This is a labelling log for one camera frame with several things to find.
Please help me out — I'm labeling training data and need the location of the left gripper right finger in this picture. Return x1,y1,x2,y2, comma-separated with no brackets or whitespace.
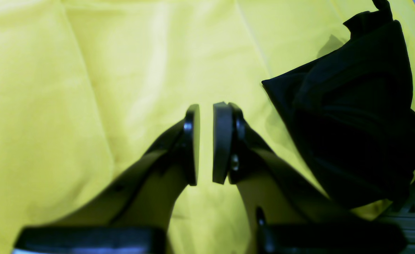
212,102,408,254

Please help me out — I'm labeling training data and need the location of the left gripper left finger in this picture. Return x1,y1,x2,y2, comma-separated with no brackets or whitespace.
12,104,200,254

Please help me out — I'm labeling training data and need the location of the dark navy T-shirt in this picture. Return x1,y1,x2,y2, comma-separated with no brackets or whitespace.
262,0,415,208

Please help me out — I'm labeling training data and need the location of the yellow table cloth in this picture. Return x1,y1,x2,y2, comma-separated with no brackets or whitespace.
0,0,415,254

